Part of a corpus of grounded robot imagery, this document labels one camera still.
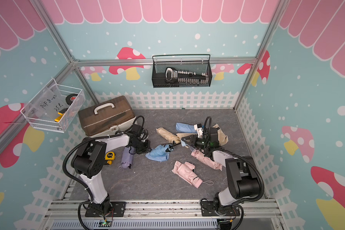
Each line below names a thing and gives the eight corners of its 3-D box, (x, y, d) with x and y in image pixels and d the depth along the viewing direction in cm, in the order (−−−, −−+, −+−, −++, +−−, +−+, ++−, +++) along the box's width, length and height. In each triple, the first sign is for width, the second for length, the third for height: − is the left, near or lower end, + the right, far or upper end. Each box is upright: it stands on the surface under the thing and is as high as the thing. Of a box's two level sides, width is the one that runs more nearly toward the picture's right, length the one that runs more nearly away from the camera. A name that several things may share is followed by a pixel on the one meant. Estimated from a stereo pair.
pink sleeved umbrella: (171, 170, 89) (171, 168, 86) (179, 159, 94) (180, 156, 91) (197, 189, 82) (198, 187, 79) (205, 175, 87) (206, 173, 84)
